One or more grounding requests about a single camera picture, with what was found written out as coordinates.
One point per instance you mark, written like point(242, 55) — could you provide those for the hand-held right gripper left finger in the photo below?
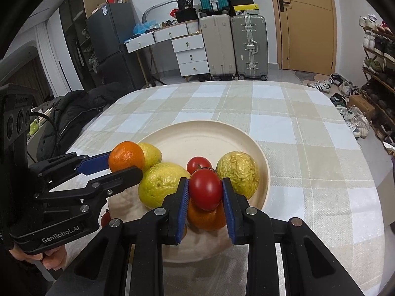
point(183, 209)

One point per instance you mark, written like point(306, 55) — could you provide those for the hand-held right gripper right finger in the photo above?
point(229, 212)

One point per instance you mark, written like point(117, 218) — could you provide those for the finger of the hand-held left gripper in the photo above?
point(123, 177)
point(92, 165)

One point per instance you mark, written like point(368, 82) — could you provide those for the orange mandarin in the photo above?
point(126, 157)
point(206, 220)

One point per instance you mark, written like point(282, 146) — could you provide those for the red tomato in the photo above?
point(205, 189)
point(106, 219)
point(197, 164)

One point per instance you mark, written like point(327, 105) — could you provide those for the large pale yellow citrus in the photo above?
point(157, 188)

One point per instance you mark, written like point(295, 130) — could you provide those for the cream round plate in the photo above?
point(200, 138)

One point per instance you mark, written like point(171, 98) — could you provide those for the person's left hand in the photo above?
point(54, 259)

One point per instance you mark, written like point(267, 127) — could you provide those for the smooth yellow green citrus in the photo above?
point(152, 157)

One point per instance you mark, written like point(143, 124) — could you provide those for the wrinkled yellow green citrus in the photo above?
point(239, 172)

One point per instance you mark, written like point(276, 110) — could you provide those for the black jacket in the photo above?
point(77, 111)

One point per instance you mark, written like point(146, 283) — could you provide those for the green cup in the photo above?
point(33, 127)

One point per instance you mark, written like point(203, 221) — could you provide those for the dark grey fridge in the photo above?
point(111, 43)

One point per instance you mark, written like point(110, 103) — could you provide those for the dark glass cabinet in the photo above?
point(77, 21)

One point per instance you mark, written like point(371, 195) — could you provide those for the white drawer desk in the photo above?
point(188, 44)

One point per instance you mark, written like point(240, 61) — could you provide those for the blue plastic bags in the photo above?
point(145, 26)

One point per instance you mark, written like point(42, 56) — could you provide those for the pile of loose sneakers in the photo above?
point(351, 120)

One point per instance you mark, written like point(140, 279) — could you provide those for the beige hard suitcase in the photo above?
point(217, 46)

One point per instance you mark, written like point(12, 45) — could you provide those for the silver hard suitcase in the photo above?
point(249, 46)

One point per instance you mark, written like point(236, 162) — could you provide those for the brown cardboard box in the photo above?
point(361, 106)

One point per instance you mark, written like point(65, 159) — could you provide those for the black printed bag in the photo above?
point(186, 3)

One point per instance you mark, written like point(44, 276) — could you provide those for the wooden door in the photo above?
point(305, 30)

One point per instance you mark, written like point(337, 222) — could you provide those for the wooden shoe rack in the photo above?
point(381, 81)

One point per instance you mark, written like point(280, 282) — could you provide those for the yellow black shoe box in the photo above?
point(245, 9)

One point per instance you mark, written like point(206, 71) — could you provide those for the row of shoes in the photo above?
point(378, 44)

